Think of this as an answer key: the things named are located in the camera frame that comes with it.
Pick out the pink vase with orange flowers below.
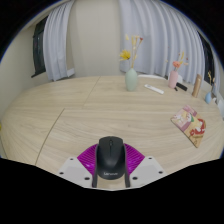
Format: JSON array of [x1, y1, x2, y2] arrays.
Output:
[[165, 50, 190, 89]]

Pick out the black computer mouse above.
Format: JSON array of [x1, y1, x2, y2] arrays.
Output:
[[91, 135, 131, 189]]

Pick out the dark window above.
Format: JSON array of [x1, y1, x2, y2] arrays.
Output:
[[31, 16, 48, 79], [197, 31, 216, 84]]

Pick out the cartoon print mouse pad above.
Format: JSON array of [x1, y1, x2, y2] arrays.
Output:
[[170, 104, 207, 149]]

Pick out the wide white curtain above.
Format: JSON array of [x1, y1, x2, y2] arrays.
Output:
[[118, 0, 206, 84]]

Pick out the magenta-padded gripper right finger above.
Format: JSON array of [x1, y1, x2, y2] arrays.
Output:
[[123, 143, 167, 187]]

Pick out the tan drink bottle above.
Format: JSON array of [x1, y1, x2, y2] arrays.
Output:
[[191, 73, 203, 99]]

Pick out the blue vase with dried flowers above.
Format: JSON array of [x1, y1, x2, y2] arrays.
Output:
[[204, 70, 216, 105]]

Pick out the narrow white curtain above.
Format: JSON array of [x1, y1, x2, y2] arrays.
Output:
[[43, 0, 76, 82]]

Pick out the white remote control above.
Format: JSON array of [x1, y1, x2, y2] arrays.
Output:
[[143, 83, 165, 95]]

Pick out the small black case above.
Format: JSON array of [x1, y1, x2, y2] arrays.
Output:
[[175, 82, 188, 92]]

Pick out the green vase with yellow flowers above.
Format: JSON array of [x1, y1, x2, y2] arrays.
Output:
[[119, 33, 144, 92]]

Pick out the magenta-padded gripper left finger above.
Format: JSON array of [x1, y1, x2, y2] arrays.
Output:
[[57, 143, 99, 188]]

